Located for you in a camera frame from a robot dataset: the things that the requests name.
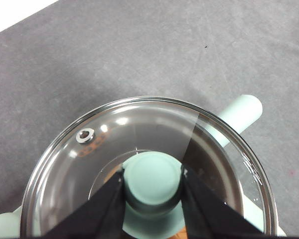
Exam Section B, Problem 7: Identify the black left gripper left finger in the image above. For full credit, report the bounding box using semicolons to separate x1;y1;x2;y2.
41;169;126;239

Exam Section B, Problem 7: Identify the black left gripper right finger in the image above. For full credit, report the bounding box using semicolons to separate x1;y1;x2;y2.
180;167;273;239

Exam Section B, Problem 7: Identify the glass lid with green knob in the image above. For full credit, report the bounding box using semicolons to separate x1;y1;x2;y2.
21;96;279;239

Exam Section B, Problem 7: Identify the mint green griddle cover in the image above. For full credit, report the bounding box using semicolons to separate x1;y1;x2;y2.
0;210;17;239

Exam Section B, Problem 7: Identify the mint green handled pot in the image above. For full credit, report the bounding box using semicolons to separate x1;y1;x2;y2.
12;94;288;239

